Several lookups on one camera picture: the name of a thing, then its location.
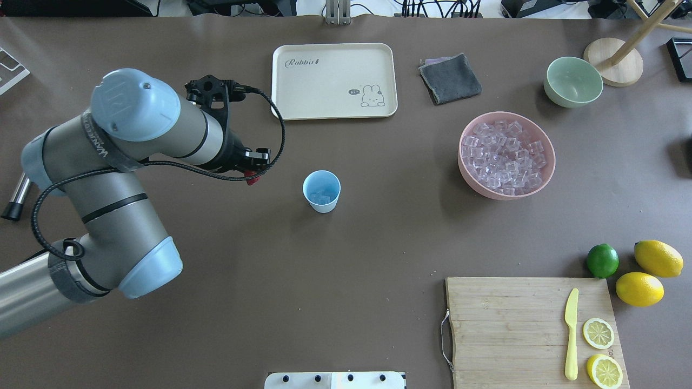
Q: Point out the clear ice cubes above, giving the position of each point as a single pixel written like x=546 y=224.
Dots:
x=322 y=197

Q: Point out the mint green bowl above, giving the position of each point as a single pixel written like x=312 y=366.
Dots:
x=572 y=82

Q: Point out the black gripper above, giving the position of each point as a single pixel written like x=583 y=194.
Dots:
x=233 y=152

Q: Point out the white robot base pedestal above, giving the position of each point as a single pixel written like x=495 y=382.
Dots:
x=344 y=379

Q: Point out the wooden cutting board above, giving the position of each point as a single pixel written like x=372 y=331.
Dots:
x=509 y=332

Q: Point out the red strawberry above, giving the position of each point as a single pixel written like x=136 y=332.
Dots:
x=251 y=177

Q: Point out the lemon half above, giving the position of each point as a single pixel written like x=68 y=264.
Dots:
x=604 y=371
x=598 y=333

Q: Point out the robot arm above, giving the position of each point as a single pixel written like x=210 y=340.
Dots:
x=97 y=227

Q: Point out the lemon half upper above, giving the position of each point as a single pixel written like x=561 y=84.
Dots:
x=598 y=333

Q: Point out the whole yellow lemon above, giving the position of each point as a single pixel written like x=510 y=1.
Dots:
x=658 y=258
x=639 y=289

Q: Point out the lemon half lower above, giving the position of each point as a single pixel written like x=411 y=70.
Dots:
x=604 y=371

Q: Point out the cream rabbit tray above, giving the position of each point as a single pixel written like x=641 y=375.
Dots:
x=333 y=81

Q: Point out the wooden glass drying stand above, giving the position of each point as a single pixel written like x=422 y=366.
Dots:
x=618 y=62

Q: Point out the green lime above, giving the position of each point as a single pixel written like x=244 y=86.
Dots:
x=602 y=261

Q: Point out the grey folded cloth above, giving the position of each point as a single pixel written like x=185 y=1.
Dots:
x=449 y=79

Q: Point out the yellow plastic knife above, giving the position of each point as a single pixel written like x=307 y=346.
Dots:
x=570 y=319

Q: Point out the light blue plastic cup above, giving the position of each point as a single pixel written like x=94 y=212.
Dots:
x=319 y=180

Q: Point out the pink bowl of ice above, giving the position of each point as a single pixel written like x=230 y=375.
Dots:
x=503 y=155

